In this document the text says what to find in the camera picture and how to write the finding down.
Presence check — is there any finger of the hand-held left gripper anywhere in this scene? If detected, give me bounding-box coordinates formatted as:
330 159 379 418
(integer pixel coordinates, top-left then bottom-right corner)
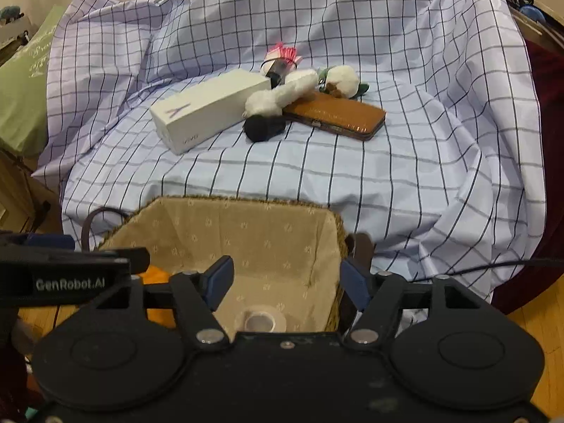
0 233 151 275

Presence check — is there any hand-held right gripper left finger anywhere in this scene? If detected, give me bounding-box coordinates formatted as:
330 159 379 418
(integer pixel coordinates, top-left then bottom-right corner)
128 255 235 351

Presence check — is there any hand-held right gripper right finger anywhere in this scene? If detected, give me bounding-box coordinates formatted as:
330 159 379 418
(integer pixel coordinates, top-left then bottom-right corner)
339 259 481 344

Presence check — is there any wicker basket with fabric liner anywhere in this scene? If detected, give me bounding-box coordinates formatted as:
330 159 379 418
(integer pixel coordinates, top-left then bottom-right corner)
84 196 375 333

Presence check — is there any white foam block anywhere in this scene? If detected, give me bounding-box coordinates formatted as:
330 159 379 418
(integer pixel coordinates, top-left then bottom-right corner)
150 69 271 156

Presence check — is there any orange cloth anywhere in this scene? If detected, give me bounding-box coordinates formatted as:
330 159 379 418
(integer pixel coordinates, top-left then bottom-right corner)
139 264 177 329

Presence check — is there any tape roll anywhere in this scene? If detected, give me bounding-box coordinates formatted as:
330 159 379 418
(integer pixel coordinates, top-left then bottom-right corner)
235 304 287 332

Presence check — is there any wooden cabinet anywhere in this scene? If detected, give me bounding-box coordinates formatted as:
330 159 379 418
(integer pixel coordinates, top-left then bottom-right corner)
0 147 62 234

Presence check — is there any checked light blue bedsheet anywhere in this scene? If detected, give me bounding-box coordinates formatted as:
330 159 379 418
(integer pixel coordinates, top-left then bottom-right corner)
33 0 549 305

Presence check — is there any black fuzzy pompom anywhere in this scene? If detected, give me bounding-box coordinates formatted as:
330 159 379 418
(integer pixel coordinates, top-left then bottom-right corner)
244 115 286 142

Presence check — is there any white plush toy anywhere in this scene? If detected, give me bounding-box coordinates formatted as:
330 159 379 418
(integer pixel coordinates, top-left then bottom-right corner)
244 69 320 119

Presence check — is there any green pillow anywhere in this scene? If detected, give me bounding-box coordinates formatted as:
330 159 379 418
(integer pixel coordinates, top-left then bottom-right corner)
0 6 67 157

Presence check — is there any blue fuzzy item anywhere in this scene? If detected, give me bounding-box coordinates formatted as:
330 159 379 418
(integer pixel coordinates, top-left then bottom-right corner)
520 4 547 23

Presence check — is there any black cable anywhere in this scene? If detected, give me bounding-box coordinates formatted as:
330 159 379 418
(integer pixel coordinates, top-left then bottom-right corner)
498 258 564 269

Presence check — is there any teal handled beige tipped tool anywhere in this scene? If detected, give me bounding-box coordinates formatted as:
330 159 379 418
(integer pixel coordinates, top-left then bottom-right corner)
317 65 368 99

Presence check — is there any wooden bed frame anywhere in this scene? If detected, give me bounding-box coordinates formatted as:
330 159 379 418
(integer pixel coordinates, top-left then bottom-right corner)
507 6 564 54

